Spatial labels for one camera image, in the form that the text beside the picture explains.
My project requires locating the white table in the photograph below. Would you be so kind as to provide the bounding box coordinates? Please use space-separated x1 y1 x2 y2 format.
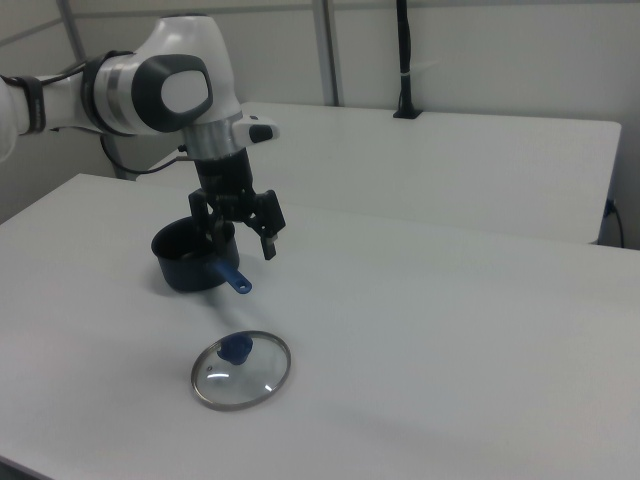
137 102 623 246

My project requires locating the black cable with blue plug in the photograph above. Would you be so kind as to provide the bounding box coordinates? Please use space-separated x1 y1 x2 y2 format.
602 198 627 249

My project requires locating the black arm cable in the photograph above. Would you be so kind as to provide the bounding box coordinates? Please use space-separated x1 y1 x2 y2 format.
98 132 197 182

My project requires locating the dark saucepan with blue handle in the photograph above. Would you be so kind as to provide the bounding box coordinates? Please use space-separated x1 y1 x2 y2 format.
150 216 254 297

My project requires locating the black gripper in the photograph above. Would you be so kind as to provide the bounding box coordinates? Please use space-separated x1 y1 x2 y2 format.
188 149 288 262

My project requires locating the black pole with cables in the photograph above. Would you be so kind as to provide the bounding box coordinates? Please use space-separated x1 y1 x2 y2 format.
392 0 423 120

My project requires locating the glass lid with blue knob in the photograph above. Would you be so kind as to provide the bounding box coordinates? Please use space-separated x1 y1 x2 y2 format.
190 329 292 413

